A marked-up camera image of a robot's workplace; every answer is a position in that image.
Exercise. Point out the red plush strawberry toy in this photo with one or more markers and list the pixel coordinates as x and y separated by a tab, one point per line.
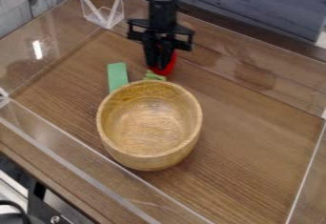
155	74

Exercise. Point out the black table leg bracket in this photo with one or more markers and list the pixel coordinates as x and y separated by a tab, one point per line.
40	212

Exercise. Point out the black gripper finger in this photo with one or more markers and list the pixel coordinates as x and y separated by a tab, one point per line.
150	51
166	54

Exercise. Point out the wooden bowl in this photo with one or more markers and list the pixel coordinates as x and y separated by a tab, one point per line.
149	123

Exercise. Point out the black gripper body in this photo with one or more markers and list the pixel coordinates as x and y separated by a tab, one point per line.
179	35

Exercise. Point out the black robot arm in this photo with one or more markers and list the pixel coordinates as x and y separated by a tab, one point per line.
162	17

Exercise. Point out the green rectangular block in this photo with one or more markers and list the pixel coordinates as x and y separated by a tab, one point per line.
117	74

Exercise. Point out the clear acrylic corner bracket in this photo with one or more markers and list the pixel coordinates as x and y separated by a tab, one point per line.
106	17

